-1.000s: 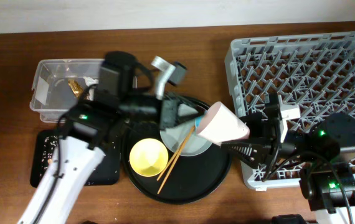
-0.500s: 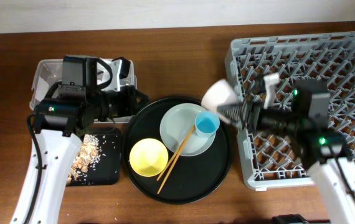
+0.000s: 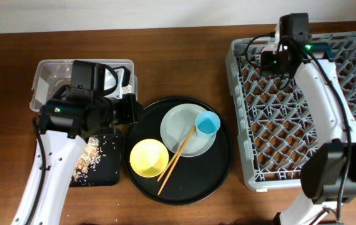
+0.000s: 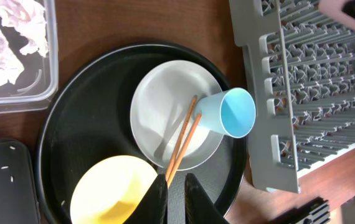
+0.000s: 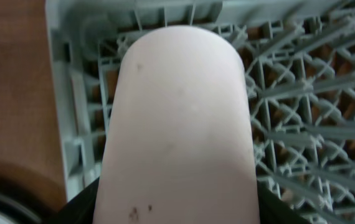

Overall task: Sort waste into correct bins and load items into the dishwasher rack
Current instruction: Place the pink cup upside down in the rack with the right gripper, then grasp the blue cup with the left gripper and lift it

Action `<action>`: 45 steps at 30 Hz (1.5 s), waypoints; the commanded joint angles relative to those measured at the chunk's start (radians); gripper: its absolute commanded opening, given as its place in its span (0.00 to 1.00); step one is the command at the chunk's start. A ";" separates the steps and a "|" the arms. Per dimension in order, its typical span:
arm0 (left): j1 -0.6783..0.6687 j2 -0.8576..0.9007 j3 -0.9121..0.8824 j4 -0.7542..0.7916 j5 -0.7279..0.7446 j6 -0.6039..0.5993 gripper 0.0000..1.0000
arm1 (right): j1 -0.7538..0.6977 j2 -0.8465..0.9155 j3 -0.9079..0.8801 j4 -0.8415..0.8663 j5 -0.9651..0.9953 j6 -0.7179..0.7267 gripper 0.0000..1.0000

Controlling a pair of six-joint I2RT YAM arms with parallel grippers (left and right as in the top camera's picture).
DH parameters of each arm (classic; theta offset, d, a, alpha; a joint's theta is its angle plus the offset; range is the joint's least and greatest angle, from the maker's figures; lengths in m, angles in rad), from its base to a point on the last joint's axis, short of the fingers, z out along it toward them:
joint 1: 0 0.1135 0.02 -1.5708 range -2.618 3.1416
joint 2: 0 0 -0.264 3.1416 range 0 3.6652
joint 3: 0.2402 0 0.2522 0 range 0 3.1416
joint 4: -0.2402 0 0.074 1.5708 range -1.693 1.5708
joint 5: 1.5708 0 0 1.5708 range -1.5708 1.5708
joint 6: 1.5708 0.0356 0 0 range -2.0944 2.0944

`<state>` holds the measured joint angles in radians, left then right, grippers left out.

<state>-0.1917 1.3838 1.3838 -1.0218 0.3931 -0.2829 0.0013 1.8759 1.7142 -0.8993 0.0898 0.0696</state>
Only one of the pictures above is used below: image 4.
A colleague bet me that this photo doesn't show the round black tray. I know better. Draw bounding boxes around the round black tray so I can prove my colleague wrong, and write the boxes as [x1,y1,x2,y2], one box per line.
[35,41,247,223]

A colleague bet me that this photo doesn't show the black rectangular tray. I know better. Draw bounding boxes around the black rectangular tray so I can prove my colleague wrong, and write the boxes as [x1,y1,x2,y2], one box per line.
[0,139,40,224]

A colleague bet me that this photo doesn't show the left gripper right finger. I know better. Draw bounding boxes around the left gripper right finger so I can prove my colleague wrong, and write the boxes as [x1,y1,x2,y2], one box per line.
[184,173,229,224]

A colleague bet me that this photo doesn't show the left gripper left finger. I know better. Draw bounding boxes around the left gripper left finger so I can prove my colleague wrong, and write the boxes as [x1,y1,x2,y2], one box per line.
[124,174,168,224]

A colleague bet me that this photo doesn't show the grey plate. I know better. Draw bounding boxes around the grey plate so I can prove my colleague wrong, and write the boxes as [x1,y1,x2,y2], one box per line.
[130,60,222,168]

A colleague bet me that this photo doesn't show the yellow bowl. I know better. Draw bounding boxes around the yellow bowl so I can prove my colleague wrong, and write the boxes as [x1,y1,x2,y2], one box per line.
[70,155,157,224]

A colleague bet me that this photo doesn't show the white napkin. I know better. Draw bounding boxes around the white napkin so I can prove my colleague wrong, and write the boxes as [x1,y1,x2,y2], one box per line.
[0,0,49,86]

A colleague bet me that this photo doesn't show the blue cup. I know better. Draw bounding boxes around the blue cup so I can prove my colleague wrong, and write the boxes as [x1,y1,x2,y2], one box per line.
[194,88,257,139]

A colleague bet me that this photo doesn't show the wooden chopstick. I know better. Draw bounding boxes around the wooden chopstick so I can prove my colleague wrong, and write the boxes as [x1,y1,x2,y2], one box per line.
[167,114,202,188]
[165,95,197,185]

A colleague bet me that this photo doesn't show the grey dishwasher rack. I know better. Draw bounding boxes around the grey dishwasher rack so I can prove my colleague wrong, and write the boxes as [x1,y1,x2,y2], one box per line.
[229,0,355,193]

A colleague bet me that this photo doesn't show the clear plastic bin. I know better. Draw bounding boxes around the clear plastic bin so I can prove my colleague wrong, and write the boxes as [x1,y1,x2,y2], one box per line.
[0,0,59,114]

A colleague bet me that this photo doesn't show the pink cup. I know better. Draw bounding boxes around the pink cup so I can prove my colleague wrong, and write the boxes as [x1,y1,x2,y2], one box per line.
[318,0,355,31]

